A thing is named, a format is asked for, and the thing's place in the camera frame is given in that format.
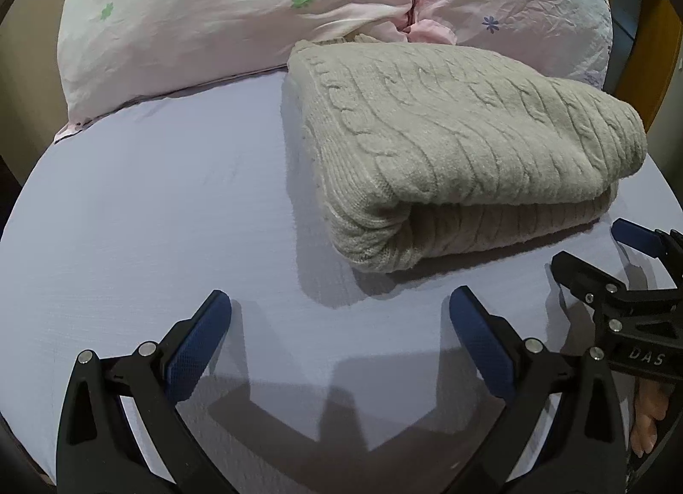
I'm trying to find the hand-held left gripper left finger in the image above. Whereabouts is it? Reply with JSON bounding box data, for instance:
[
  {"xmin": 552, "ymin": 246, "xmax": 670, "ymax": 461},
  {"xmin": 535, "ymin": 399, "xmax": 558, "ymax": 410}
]
[{"xmin": 56, "ymin": 289, "xmax": 236, "ymax": 494}]

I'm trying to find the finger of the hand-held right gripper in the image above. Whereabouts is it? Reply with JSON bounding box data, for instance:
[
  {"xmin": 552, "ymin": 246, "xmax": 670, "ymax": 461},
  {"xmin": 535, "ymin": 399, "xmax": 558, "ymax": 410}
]
[
  {"xmin": 551, "ymin": 251, "xmax": 636, "ymax": 337},
  {"xmin": 611, "ymin": 218, "xmax": 683, "ymax": 284}
]

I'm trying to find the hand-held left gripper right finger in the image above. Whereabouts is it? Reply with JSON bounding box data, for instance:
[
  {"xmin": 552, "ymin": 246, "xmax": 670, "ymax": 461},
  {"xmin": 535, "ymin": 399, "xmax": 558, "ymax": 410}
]
[{"xmin": 448, "ymin": 286, "xmax": 628, "ymax": 494}]

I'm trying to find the beige cable knit sweater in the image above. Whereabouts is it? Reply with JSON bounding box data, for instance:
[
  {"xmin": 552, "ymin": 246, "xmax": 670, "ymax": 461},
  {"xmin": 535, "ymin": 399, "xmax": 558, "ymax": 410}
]
[{"xmin": 287, "ymin": 35, "xmax": 649, "ymax": 275}]

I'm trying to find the person's right hand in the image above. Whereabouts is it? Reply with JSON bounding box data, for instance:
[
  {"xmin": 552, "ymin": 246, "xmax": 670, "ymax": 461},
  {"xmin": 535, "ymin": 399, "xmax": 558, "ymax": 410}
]
[{"xmin": 630, "ymin": 380, "xmax": 674, "ymax": 459}]

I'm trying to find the lavender bed sheet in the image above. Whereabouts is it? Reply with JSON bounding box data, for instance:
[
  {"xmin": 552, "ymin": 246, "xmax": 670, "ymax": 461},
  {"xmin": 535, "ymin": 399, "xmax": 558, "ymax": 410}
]
[{"xmin": 0, "ymin": 68, "xmax": 641, "ymax": 494}]

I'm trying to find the pink floral pillow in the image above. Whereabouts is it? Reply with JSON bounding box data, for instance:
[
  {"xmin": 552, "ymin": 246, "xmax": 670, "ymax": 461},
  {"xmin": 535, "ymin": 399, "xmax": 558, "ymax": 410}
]
[{"xmin": 53, "ymin": 0, "xmax": 613, "ymax": 143}]

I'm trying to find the wooden furniture frame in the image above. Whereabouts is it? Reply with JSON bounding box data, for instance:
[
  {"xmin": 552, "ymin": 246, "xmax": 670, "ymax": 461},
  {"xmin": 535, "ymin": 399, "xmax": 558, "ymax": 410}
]
[{"xmin": 604, "ymin": 0, "xmax": 683, "ymax": 102}]

